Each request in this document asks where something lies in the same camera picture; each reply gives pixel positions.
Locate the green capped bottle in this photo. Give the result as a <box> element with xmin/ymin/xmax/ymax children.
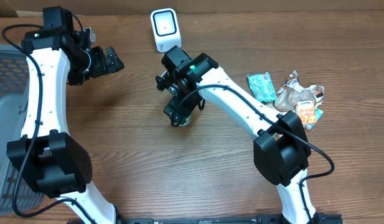
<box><xmin>180</xmin><ymin>116</ymin><xmax>191</xmax><ymax>126</ymax></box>

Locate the teal tissue pack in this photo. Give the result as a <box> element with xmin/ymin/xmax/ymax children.
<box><xmin>316</xmin><ymin>108</ymin><xmax>324</xmax><ymax>121</ymax></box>

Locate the green snack packet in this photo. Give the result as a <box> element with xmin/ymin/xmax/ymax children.
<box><xmin>247</xmin><ymin>72</ymin><xmax>277</xmax><ymax>103</ymax></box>

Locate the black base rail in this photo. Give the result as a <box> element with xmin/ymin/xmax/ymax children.
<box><xmin>67</xmin><ymin>213</ymin><xmax>345</xmax><ymax>224</ymax></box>

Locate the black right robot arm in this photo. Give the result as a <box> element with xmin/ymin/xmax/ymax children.
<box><xmin>155</xmin><ymin>46</ymin><xmax>316</xmax><ymax>223</ymax></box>

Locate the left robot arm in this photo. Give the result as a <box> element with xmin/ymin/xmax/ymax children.
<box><xmin>6</xmin><ymin>6</ymin><xmax>124</xmax><ymax>223</ymax></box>

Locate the grey plastic mesh basket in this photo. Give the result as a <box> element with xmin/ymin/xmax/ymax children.
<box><xmin>0</xmin><ymin>44</ymin><xmax>29</xmax><ymax>215</ymax></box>

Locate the orange tissue pack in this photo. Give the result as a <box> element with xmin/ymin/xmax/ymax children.
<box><xmin>296</xmin><ymin>100</ymin><xmax>317</xmax><ymax>129</ymax></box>

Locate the white barcode scanner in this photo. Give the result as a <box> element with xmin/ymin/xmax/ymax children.
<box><xmin>150</xmin><ymin>8</ymin><xmax>182</xmax><ymax>53</ymax></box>

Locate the beige plastic pouch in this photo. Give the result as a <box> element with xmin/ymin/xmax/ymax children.
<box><xmin>266</xmin><ymin>71</ymin><xmax>325</xmax><ymax>113</ymax></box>

